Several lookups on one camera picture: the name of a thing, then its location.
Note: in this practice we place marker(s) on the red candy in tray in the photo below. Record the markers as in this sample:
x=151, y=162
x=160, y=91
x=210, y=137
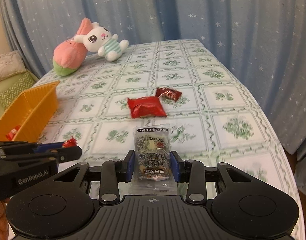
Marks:
x=12, y=133

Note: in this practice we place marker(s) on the small red candy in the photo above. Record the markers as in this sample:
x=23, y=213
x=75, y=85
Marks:
x=72, y=142

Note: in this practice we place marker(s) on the green floral tablecloth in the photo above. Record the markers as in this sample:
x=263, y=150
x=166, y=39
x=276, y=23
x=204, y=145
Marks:
x=251, y=192

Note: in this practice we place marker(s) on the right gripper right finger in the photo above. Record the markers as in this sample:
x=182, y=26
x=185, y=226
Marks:
x=191, y=172

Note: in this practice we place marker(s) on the orange plastic tray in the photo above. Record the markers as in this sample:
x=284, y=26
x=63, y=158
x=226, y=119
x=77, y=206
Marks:
x=30, y=111

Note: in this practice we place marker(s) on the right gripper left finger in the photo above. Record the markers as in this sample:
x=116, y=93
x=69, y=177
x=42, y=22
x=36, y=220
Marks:
x=113, y=172

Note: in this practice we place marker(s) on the beige embroidered pillow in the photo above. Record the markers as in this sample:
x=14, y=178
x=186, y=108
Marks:
x=11, y=64

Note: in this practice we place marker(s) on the green zigzag cushion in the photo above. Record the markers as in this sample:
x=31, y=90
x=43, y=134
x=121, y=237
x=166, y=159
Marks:
x=20, y=83

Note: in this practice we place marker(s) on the pink green star plush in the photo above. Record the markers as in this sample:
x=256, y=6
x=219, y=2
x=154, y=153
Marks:
x=68, y=57

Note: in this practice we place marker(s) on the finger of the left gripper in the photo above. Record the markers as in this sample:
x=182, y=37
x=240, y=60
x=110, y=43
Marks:
x=60, y=155
x=24, y=147

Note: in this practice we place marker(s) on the blue star curtain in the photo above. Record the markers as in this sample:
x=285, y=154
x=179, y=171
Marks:
x=262, y=42

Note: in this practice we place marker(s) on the large red snack packet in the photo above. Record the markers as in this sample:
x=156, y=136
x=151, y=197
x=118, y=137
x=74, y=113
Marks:
x=146, y=106

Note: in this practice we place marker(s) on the dark red candy wrapper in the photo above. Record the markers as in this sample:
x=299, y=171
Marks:
x=169, y=93

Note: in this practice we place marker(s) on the left hand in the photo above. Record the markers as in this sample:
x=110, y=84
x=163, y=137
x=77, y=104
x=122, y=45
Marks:
x=4, y=228

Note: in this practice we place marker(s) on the clear dark snack packet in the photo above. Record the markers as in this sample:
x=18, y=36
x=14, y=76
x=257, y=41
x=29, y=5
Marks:
x=152, y=173

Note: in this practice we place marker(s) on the white bunny plush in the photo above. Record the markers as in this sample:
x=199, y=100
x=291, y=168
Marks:
x=100, y=40

